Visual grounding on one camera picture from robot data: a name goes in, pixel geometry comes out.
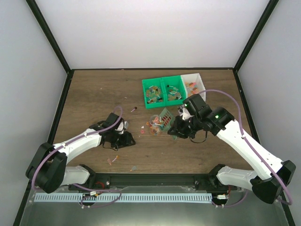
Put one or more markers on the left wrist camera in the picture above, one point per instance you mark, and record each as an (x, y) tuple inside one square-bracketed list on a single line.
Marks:
[(122, 127)]

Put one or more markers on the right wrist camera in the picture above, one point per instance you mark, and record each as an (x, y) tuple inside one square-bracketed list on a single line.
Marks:
[(184, 113)]

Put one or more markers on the light blue slotted strip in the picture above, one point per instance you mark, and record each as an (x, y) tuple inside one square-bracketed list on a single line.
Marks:
[(126, 198)]

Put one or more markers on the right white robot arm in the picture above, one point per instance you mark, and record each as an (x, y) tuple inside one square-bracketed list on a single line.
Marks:
[(269, 176)]

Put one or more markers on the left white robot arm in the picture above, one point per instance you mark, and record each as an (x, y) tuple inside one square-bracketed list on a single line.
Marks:
[(49, 168)]

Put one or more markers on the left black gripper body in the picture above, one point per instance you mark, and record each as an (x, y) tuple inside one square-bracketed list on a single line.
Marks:
[(119, 142)]

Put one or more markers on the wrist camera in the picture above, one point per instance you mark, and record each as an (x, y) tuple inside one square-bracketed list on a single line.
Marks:
[(122, 127), (184, 113)]

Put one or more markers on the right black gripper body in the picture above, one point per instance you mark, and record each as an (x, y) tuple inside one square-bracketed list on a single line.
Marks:
[(187, 129)]

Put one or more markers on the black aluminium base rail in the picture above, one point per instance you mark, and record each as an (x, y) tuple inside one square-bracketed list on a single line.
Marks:
[(214, 181)]

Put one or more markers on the spilled candy near rail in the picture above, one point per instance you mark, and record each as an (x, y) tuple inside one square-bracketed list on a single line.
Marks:
[(134, 168)]

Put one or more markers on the clear plastic jar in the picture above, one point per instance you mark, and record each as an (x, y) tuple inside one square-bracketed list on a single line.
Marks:
[(155, 125)]

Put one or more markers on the green slotted scoop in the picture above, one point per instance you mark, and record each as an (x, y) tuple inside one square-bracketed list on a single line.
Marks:
[(166, 120)]

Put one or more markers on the green double candy bin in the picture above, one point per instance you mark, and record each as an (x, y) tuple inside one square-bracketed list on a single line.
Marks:
[(163, 91)]

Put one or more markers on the white candy bin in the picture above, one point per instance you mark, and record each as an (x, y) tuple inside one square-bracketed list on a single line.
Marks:
[(192, 83)]

